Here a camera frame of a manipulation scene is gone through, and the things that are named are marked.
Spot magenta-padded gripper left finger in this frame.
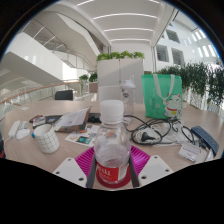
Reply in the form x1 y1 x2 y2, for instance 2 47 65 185
52 146 98 189

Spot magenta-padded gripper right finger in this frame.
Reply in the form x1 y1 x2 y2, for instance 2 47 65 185
128 145 175 188

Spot clear water bottle red label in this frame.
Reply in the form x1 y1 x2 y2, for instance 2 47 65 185
94 99 132 185

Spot white grid-pattern mug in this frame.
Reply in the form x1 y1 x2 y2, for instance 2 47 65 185
33 123 61 155

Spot clear plastic packet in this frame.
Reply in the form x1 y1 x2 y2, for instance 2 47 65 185
177 141 202 163

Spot black notebook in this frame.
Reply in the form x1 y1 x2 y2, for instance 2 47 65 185
43 114 64 126

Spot white adapter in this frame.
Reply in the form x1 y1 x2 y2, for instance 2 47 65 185
122 115 133 125

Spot white computer mouse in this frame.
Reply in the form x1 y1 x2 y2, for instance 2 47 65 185
15 128 31 140

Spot black pouch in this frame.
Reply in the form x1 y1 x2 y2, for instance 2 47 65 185
87 112 102 124

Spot dark blue keyboard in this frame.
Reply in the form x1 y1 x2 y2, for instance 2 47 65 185
190 125 220 157

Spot black and red phone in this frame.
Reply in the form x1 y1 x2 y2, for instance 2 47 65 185
29 114 46 124

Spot small white case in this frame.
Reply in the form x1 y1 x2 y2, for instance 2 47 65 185
19 120 29 131

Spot white power strip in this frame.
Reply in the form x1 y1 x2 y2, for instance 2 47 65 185
7 119 22 139

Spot green tote bag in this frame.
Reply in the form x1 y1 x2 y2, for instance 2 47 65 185
141 73 184 120

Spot black office chair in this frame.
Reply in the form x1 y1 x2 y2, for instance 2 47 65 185
54 89 74 101

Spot potted plant brown planter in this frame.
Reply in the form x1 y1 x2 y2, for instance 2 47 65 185
78 72 99 94

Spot row of tall green plants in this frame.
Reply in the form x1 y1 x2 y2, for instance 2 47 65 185
156 59 224 111

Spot white cabinet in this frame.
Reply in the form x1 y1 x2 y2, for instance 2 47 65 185
96 58 145 101

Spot green plants atop cabinet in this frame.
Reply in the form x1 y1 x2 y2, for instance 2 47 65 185
96 50 146 62

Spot tangled black cables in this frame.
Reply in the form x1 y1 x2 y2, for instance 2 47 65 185
123 114 198 146

